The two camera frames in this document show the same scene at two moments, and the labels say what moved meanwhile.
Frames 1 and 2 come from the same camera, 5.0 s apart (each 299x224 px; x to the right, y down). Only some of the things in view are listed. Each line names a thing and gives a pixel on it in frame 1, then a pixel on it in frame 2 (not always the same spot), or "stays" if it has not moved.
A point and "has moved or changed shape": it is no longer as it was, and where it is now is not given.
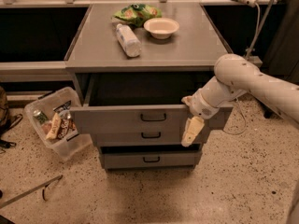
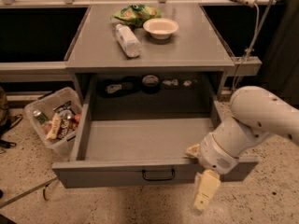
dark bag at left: (7, 122) stays
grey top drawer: (121, 102) has moved or changed shape
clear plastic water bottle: (130, 42) stays
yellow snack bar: (55, 127) stays
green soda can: (40, 116) stays
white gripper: (202, 106) -> (215, 157)
